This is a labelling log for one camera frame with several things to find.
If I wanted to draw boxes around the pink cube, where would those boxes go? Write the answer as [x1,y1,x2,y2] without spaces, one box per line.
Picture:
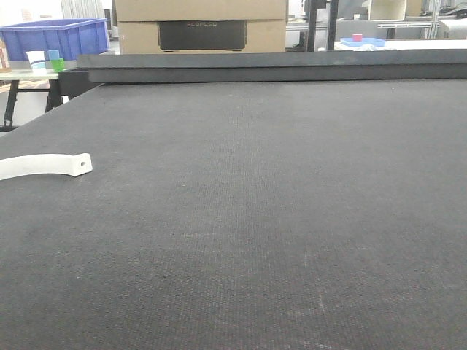
[352,34,363,42]

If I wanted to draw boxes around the blue plastic crate on table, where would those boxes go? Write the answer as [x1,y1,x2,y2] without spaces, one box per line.
[1,18,109,61]

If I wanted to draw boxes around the blue tray in background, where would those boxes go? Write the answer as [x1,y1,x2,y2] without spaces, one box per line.
[339,37,386,47]

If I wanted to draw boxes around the black vertical post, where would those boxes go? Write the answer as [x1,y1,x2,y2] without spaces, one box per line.
[305,0,339,52]

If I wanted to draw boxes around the black raised table ledge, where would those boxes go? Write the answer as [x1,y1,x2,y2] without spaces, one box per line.
[58,49,466,98]

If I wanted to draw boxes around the green plastic cup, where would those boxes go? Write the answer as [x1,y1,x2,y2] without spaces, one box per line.
[50,58,65,72]

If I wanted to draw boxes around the large cardboard box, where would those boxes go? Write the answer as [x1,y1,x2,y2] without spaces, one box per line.
[114,0,288,55]

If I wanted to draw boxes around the white curved bracket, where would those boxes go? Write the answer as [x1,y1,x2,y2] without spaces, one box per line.
[1,153,93,180]

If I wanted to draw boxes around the white paper cup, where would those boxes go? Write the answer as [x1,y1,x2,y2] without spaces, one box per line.
[26,50,47,74]

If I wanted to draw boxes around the white folding side table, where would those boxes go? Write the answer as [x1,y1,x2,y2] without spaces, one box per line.
[1,69,63,133]

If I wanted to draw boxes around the blue plastic cup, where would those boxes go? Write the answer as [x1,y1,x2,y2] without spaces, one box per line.
[47,50,61,61]

